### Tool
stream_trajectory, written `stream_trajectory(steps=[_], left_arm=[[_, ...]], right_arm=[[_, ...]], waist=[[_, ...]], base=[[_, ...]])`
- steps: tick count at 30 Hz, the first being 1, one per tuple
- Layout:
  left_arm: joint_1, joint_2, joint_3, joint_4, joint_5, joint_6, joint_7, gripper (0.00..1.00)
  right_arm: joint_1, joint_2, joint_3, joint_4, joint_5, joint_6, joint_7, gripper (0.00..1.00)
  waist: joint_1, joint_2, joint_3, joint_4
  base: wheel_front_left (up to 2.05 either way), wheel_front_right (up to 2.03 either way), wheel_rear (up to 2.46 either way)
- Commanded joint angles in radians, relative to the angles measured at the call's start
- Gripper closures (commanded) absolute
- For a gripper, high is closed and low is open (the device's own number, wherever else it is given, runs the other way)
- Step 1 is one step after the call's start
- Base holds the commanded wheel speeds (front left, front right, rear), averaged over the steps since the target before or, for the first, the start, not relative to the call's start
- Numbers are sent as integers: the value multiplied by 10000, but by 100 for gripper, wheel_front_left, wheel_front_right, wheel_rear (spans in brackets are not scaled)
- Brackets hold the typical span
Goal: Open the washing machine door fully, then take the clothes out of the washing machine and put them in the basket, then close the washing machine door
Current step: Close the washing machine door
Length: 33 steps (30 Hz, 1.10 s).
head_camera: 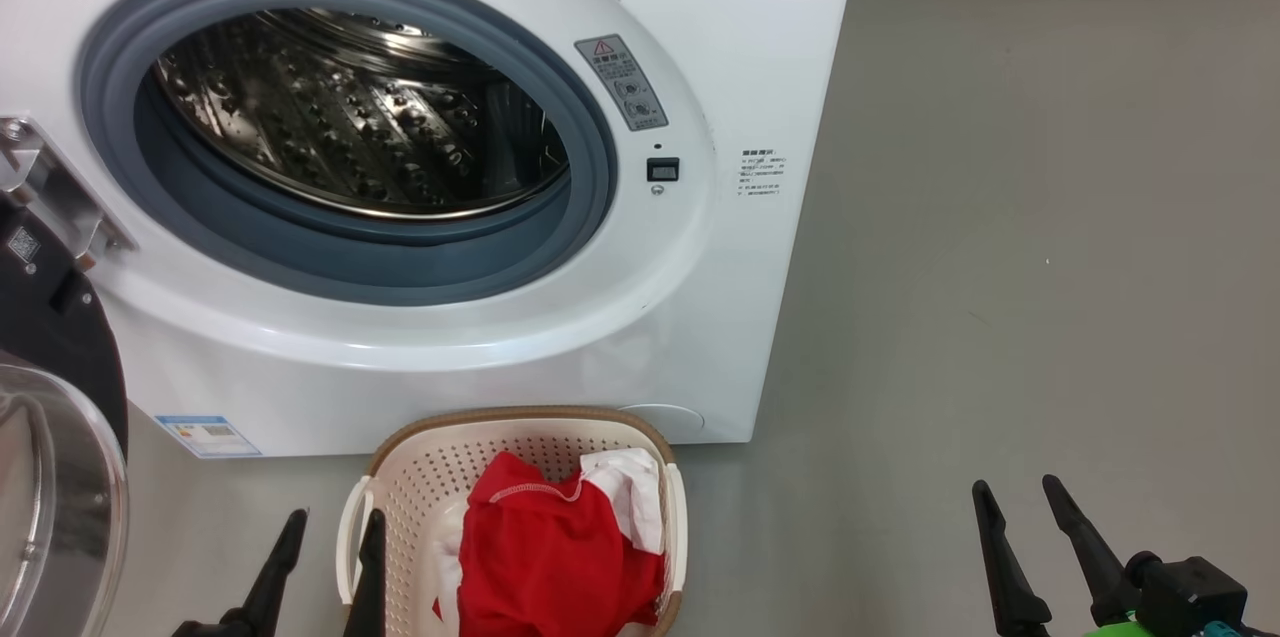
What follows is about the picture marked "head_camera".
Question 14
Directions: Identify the grey rubber door gasket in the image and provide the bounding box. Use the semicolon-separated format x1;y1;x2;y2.
75;0;619;308

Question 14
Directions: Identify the metal door hinge bracket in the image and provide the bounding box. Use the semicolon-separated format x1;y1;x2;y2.
0;115;136;270

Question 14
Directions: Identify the blue energy label sticker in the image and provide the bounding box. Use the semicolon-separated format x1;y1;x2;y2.
155;414;263;459

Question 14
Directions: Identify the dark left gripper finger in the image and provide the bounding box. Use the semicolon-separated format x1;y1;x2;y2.
170;507;310;637
342;507;389;637

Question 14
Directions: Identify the cream perforated laundry basket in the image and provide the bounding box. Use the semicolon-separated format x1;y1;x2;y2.
335;405;688;637

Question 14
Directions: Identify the red and white garment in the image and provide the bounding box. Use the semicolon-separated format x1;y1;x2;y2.
432;447;669;637

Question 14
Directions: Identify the black-rimmed glass washer door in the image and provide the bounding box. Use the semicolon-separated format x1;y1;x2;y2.
0;197;131;637

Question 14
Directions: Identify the grey warning sticker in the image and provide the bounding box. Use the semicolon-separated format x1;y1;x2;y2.
575;34;669;132

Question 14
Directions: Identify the stainless steel washer drum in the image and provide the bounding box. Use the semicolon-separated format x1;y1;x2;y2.
152;7;571;221

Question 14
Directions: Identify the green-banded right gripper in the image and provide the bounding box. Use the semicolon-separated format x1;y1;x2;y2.
971;473;1152;637

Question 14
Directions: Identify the white front-load washing machine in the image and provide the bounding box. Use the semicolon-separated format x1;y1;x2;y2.
0;0;864;458

